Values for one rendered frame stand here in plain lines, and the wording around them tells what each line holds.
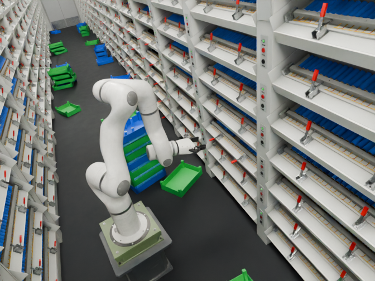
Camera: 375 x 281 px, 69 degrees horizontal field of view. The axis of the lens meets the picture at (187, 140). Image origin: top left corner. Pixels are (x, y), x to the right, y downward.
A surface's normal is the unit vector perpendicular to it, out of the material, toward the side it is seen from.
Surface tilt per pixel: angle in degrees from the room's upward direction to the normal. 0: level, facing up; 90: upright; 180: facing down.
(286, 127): 23
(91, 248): 0
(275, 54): 90
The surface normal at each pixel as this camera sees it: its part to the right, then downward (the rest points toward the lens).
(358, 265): -0.48, -0.62
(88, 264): -0.14, -0.81
